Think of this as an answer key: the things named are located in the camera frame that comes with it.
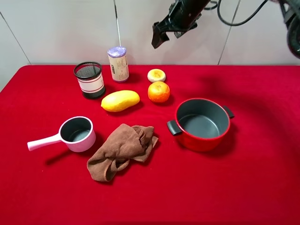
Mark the black mesh pen holder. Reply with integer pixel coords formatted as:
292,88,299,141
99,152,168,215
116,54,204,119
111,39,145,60
73,61,105,99

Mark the cream round bun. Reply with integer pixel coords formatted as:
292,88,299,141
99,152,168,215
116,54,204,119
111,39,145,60
147,68,166,83

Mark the yellow mango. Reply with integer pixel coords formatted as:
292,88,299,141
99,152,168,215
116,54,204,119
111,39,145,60
101,90,140,113

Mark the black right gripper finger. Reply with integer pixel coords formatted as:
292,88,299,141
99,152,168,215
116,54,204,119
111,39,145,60
161,32,170,43
151,27,164,49

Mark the red tablecloth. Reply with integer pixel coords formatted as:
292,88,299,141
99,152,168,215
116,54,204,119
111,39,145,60
0,65,300,225

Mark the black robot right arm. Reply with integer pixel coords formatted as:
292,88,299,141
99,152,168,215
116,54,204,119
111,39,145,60
151,0,300,58

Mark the pink saucepan with handle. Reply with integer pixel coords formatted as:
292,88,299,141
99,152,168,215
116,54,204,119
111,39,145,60
27,116,96,152

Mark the purple-capped paper roll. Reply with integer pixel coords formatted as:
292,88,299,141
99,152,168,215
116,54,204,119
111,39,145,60
107,46,129,82

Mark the red pot with black handles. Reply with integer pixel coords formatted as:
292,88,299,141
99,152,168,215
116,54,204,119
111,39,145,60
167,98,234,152

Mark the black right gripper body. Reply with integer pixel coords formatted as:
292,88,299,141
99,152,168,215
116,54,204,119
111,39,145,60
152,0,209,37

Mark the black cable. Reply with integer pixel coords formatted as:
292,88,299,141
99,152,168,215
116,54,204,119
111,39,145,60
203,0,269,26

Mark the orange fruit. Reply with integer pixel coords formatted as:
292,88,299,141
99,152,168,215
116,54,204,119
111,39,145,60
148,81,170,103

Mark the brown towel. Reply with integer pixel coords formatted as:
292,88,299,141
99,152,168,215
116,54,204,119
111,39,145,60
87,124,158,182

